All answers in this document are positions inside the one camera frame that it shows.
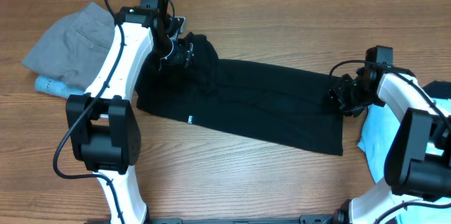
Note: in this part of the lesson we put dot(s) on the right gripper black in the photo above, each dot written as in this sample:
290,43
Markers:
342,94

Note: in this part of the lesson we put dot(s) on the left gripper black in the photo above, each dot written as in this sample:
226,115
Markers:
182,56

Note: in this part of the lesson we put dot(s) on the black polo shirt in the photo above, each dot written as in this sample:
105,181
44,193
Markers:
261,101

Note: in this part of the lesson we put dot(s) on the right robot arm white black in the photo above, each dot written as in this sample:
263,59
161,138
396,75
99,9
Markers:
417,167

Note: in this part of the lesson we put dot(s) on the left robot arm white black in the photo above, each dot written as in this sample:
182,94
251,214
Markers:
102,127

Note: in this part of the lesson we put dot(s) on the light blue shirt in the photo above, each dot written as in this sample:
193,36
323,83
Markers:
378,132

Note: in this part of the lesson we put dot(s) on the dark navy garment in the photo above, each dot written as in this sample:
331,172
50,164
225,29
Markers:
438,89

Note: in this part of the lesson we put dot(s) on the grey folded trousers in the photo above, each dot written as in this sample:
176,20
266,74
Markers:
74,49

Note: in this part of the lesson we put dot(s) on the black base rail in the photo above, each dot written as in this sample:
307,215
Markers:
303,219

